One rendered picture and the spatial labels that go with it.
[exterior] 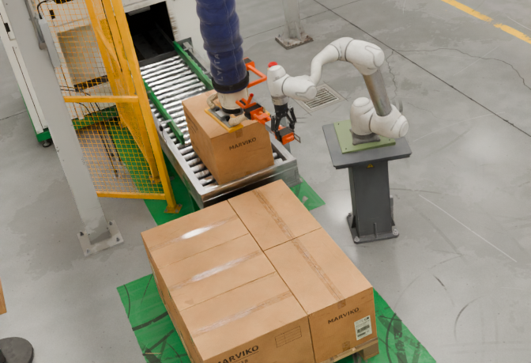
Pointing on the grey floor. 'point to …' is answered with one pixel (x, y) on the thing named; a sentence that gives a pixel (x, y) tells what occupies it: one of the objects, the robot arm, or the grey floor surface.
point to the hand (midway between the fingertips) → (284, 134)
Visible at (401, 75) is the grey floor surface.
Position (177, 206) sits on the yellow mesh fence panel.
